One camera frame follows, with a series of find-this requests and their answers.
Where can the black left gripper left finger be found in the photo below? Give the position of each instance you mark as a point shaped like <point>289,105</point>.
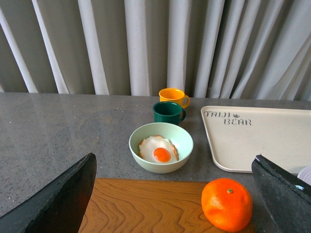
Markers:
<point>59,207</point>

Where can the cream bear tray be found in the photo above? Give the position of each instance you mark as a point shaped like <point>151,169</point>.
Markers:
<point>236,135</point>

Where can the light green bowl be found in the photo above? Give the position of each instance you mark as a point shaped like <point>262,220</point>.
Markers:
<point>177,135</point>

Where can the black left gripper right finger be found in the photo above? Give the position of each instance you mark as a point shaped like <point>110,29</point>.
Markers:
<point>286,197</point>

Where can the dark green mug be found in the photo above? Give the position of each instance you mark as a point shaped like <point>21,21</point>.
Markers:
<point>168,112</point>

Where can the white ridged plate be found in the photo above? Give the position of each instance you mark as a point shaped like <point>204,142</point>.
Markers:
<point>305,175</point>

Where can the fake fried egg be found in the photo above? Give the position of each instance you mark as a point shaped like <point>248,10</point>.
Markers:
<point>157,149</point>

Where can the yellow mug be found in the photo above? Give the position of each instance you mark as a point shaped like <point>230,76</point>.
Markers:
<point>174,95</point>

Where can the grey white curtain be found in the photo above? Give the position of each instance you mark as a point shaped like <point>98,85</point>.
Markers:
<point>229,49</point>

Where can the wooden serving tray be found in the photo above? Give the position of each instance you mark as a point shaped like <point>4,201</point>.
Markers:
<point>146,206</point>

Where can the orange mandarin fruit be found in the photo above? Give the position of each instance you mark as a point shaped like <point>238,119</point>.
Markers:
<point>227,204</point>

